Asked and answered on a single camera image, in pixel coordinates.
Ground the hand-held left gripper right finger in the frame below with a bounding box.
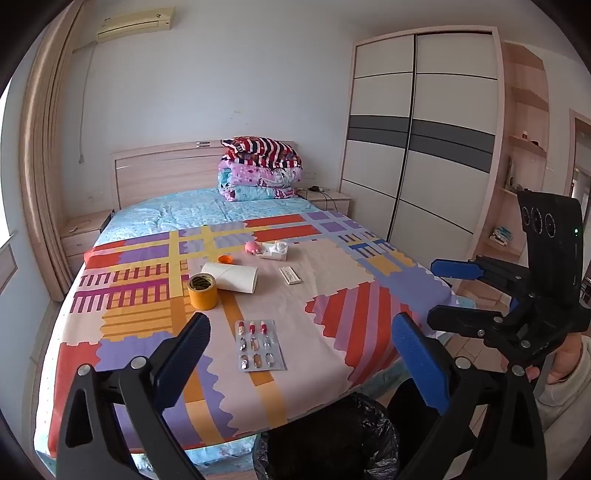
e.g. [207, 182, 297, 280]
[392, 312, 548, 480]

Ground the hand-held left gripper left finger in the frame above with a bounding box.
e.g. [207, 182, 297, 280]
[55, 312, 213, 480]

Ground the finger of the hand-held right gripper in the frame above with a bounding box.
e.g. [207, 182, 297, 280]
[430, 255, 532, 289]
[427, 300, 522, 340]

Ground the yellow tape roll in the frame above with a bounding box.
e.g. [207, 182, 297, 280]
[187, 273, 219, 311]

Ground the silver pill blister pack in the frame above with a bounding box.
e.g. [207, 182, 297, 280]
[235, 319, 288, 372]

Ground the white paper tube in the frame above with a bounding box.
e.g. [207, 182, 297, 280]
[199, 261, 258, 293]

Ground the black bagged trash bin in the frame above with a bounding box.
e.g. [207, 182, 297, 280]
[253, 392, 402, 480]

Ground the person's right forearm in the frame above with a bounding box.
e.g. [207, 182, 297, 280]
[536, 335, 591, 432]

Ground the person's right hand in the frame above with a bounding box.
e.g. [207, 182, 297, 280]
[527, 332, 585, 384]

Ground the person's black trouser leg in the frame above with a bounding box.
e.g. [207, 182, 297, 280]
[385, 378, 467, 480]

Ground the colourful patterned blanket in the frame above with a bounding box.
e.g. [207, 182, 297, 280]
[34, 210, 455, 457]

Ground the white sliding door wardrobe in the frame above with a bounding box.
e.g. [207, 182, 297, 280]
[339, 27, 504, 259]

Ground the wooden nightstand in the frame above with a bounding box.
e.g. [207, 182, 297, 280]
[60, 210, 114, 273]
[302, 187, 354, 214]

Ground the white open box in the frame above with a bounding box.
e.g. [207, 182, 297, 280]
[259, 240, 289, 260]

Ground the bed with patchwork sheet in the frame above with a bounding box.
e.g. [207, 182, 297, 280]
[37, 187, 476, 467]

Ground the blue folded quilt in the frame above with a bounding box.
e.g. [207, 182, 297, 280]
[218, 182, 298, 202]

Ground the wooden bed headboard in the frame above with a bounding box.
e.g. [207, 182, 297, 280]
[110, 140, 296, 210]

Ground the pink folded quilt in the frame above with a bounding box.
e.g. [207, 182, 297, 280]
[218, 159, 301, 188]

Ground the wooden door frame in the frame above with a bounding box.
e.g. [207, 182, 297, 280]
[563, 108, 591, 217]

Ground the black charger cable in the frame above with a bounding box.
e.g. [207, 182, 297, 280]
[295, 185, 338, 210]

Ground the white wall cable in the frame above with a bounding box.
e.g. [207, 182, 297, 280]
[76, 41, 100, 164]

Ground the wall air conditioner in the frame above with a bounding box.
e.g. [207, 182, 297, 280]
[95, 7, 177, 44]

